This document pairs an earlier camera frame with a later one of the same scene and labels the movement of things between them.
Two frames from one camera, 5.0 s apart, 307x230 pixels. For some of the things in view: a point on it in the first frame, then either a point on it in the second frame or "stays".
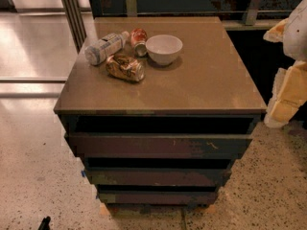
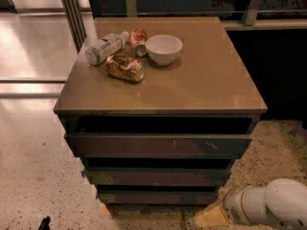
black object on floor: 45,223 stays
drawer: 157,196 stays
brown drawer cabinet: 158,109 stays
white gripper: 297,33 to 234,201
